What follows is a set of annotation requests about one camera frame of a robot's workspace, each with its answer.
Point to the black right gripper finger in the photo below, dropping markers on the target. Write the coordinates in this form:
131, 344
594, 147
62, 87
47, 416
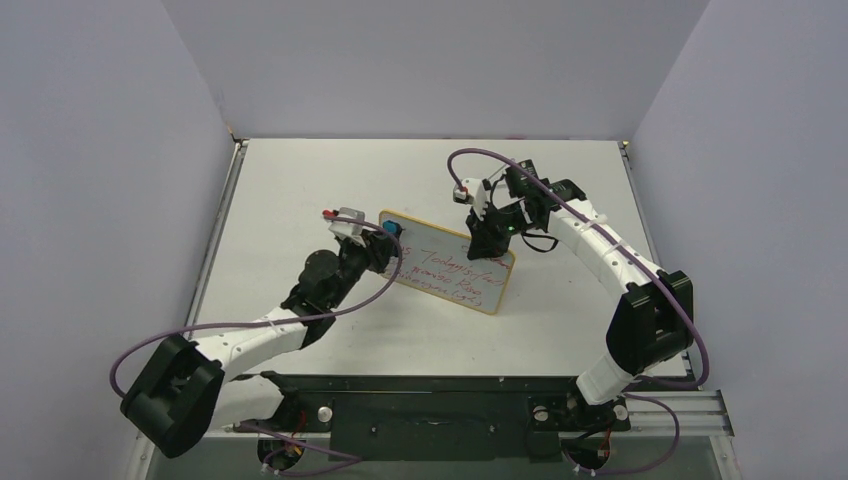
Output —
499, 244
480, 244

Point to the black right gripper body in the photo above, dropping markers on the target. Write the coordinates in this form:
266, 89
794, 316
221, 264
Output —
490, 225

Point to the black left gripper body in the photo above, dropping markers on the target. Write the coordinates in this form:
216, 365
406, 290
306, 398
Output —
355, 259

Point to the yellow framed whiteboard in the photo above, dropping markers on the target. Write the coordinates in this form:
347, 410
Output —
435, 261

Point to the blue whiteboard eraser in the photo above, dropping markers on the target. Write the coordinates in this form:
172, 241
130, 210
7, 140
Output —
393, 228

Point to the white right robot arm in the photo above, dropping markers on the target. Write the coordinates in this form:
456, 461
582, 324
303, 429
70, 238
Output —
649, 324

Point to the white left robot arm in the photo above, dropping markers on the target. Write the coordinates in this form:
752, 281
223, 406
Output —
189, 386

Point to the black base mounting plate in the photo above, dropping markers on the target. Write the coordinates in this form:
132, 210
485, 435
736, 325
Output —
513, 442

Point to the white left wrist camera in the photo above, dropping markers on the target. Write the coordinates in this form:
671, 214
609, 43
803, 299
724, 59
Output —
346, 223

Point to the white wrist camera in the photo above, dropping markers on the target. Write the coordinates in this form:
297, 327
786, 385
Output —
346, 223
474, 193

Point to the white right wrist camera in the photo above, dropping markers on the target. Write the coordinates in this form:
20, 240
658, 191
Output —
474, 193

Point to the aluminium front rail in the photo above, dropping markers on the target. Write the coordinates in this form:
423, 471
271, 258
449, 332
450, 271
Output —
372, 413

